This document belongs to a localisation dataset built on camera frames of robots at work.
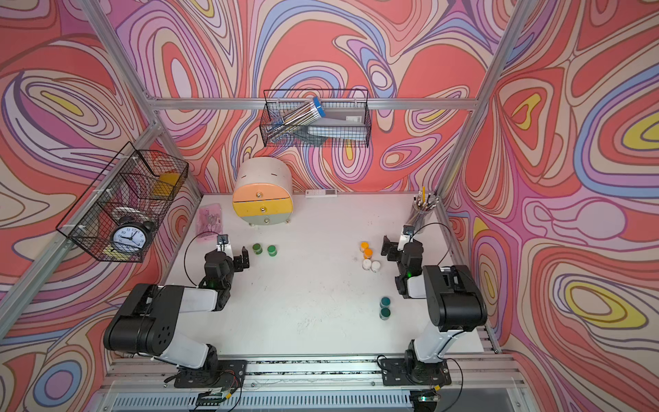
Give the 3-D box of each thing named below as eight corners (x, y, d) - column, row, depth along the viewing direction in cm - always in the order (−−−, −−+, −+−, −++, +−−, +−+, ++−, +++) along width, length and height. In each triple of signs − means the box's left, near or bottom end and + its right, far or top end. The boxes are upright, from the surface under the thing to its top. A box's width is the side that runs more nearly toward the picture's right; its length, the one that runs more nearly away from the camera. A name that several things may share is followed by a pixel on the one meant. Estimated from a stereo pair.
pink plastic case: (199, 243, 106) (197, 241, 104) (199, 210, 118) (198, 207, 116) (223, 238, 107) (221, 235, 106) (221, 205, 119) (220, 202, 118)
